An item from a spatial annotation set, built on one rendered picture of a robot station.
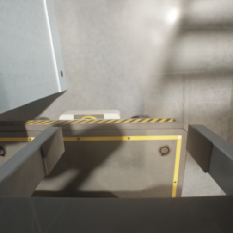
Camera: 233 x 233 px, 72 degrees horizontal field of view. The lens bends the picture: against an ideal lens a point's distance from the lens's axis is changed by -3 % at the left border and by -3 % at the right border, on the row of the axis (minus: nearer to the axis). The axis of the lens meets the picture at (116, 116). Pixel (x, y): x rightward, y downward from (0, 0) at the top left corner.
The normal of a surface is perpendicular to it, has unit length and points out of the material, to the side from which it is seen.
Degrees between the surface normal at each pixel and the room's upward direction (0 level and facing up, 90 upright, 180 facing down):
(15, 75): 90
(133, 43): 0
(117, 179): 0
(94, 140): 0
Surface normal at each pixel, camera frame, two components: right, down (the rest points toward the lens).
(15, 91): 0.99, -0.09
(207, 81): -0.02, 0.28
